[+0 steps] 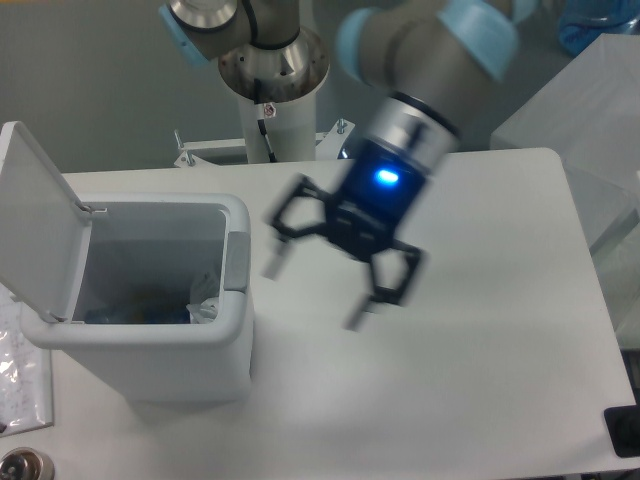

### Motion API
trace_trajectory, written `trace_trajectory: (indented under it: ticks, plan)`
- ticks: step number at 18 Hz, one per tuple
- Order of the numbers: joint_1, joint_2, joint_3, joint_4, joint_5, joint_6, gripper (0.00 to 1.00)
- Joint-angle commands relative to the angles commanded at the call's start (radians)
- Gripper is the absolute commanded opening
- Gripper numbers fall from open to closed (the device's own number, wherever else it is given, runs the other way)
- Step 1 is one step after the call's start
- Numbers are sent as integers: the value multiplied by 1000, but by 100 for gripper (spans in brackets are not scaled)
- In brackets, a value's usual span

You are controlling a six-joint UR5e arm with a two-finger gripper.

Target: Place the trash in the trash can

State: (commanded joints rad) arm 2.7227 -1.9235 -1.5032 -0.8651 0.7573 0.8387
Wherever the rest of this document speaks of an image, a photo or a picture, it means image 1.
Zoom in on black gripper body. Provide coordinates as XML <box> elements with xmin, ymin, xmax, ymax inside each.
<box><xmin>324</xmin><ymin>140</ymin><xmax>431</xmax><ymax>262</ymax></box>

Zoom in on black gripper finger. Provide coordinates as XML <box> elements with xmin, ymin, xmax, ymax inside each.
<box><xmin>260</xmin><ymin>173</ymin><xmax>334</xmax><ymax>281</ymax></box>
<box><xmin>342</xmin><ymin>239</ymin><xmax>430</xmax><ymax>332</ymax></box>

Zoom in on white plastic wrapper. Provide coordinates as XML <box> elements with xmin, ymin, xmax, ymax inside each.
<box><xmin>186</xmin><ymin>270</ymin><xmax>220</xmax><ymax>324</ymax></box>

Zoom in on clear plastic water bottle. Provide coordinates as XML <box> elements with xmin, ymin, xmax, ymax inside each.
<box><xmin>80</xmin><ymin>287</ymin><xmax>190</xmax><ymax>325</ymax></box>

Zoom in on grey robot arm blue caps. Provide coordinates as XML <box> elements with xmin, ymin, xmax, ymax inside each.
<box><xmin>159</xmin><ymin>1</ymin><xmax>524</xmax><ymax>330</ymax></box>

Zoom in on white trash can open lid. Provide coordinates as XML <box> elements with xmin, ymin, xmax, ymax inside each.
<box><xmin>1</xmin><ymin>121</ymin><xmax>254</xmax><ymax>402</ymax></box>

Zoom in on blue water jug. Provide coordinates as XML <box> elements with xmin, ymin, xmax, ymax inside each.
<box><xmin>557</xmin><ymin>1</ymin><xmax>639</xmax><ymax>57</ymax></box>

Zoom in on black device at table edge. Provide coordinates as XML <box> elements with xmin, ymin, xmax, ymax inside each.
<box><xmin>604</xmin><ymin>405</ymin><xmax>639</xmax><ymax>458</ymax></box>

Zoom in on clear plastic document sleeve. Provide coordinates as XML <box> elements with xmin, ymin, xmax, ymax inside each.
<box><xmin>1</xmin><ymin>285</ymin><xmax>54</xmax><ymax>437</ymax></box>

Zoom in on round metal connector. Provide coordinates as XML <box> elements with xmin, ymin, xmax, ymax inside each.
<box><xmin>1</xmin><ymin>447</ymin><xmax>56</xmax><ymax>480</ymax></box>

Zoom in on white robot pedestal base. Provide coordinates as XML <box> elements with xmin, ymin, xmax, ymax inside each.
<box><xmin>172</xmin><ymin>24</ymin><xmax>354</xmax><ymax>169</ymax></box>

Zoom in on black cable on pedestal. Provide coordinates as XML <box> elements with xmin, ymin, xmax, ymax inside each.
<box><xmin>252</xmin><ymin>78</ymin><xmax>279</xmax><ymax>164</ymax></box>

